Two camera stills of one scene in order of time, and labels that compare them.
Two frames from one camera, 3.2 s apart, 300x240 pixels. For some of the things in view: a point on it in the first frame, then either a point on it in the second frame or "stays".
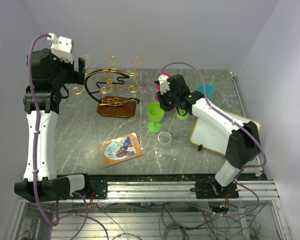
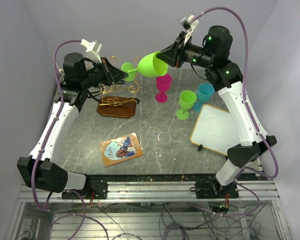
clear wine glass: (164, 139) stays
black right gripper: (166, 107) to (178, 48)
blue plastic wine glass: (209, 90) stays
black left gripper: (75, 77) to (112, 74)
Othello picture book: (121, 149) stays
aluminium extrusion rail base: (170, 189) stays
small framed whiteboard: (205, 135) stays
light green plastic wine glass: (155, 114) to (150, 66)
